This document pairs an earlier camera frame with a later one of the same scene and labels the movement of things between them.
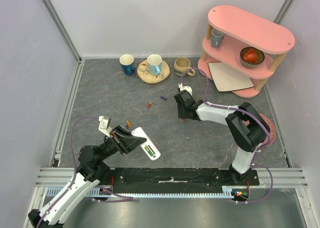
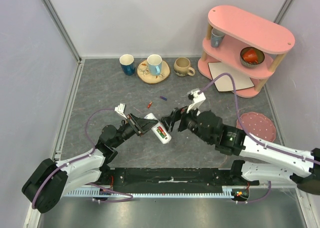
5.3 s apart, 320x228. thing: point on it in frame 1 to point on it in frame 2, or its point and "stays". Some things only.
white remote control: (148, 146) to (159, 130)
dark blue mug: (127, 61) stays
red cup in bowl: (250, 56) stays
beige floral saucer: (143, 74) stays
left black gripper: (124, 140) to (141, 124)
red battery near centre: (149, 105) stays
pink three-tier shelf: (244, 43) stays
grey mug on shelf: (216, 38) stays
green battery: (148, 150) to (160, 132)
